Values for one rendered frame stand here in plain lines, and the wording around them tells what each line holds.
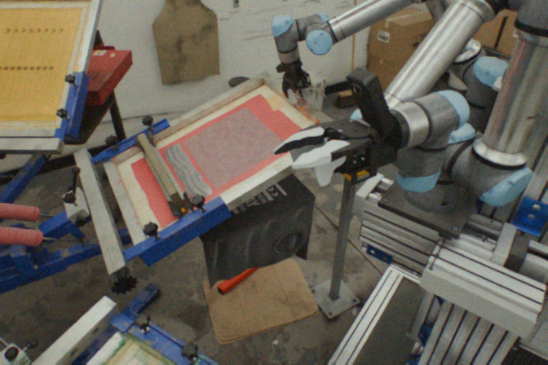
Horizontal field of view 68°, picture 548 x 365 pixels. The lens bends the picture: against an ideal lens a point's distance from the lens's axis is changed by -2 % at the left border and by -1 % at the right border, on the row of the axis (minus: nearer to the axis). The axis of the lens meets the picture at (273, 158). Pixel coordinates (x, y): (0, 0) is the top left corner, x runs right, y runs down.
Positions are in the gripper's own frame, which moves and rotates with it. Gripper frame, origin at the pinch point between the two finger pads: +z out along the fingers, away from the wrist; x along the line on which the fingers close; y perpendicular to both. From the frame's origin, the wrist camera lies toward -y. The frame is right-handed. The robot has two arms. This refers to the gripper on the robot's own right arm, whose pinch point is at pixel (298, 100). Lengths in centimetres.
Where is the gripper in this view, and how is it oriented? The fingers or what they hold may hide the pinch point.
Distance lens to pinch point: 162.1
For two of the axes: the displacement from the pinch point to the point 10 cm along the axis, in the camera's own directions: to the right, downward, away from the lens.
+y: 5.0, 5.1, -7.1
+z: 2.4, 7.1, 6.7
